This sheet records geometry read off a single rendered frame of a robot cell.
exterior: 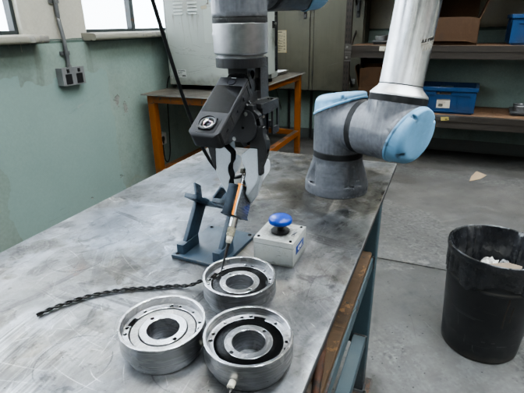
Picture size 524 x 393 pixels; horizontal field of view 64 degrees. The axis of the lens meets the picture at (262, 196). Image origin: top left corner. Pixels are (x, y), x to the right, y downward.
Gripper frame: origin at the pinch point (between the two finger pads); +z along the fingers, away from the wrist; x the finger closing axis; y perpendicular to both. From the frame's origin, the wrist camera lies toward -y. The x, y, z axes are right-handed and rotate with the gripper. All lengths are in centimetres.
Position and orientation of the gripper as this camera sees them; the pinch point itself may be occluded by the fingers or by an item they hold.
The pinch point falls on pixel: (239, 195)
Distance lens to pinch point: 64.4
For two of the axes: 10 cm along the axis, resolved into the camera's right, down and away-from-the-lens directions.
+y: 4.3, -3.5, 8.3
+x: -9.0, -1.5, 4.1
